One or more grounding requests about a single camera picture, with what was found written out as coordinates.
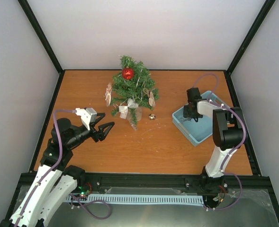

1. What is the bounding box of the red bauble ornament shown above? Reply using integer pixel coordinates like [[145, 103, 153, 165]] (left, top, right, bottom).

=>
[[122, 68, 135, 80]]

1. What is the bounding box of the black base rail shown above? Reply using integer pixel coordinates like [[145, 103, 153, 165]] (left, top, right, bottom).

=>
[[16, 172, 274, 195]]

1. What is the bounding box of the white mesh bow ornament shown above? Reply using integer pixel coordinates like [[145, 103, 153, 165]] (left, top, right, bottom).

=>
[[118, 98, 139, 119]]

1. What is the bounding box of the left back frame post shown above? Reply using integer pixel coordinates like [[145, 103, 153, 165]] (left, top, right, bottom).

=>
[[18, 0, 63, 75]]

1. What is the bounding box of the small circuit board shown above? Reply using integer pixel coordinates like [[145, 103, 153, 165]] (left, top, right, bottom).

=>
[[73, 185, 92, 201]]

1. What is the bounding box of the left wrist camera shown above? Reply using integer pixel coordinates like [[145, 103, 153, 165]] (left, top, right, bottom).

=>
[[75, 108, 97, 131]]

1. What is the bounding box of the light blue plastic basket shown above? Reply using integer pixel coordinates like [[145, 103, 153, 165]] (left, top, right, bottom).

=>
[[172, 87, 225, 147]]

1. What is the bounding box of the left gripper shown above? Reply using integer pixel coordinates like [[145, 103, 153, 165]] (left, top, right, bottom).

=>
[[67, 113, 116, 148]]

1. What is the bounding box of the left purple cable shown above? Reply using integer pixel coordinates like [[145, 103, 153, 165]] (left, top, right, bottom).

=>
[[11, 109, 77, 227]]

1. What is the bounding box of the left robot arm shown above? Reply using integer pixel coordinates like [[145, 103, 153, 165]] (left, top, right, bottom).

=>
[[0, 108, 115, 227]]

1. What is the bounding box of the clear battery box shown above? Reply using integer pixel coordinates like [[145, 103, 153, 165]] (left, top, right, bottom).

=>
[[130, 121, 137, 131]]

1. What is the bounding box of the fairy light string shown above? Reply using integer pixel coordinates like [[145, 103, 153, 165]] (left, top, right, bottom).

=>
[[110, 67, 156, 114]]

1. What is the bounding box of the silver script word ornament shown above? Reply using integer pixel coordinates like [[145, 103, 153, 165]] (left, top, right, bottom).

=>
[[179, 117, 192, 123]]

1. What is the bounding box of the right back frame post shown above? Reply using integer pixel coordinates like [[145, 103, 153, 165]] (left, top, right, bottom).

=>
[[226, 0, 275, 78]]

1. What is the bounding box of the gold disco ball ornament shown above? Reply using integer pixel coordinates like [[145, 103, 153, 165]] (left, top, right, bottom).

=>
[[149, 113, 156, 120]]

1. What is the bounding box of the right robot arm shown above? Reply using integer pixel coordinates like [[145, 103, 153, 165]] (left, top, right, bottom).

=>
[[183, 87, 247, 192]]

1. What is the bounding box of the frame post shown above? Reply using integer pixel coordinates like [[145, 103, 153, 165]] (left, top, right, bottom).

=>
[[226, 0, 275, 78], [18, 0, 63, 75]]

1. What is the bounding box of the light blue cable duct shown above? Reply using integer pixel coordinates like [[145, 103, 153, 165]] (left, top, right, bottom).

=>
[[78, 194, 204, 206]]

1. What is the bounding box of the small green christmas tree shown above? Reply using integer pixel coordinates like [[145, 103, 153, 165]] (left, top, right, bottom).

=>
[[110, 55, 159, 125]]

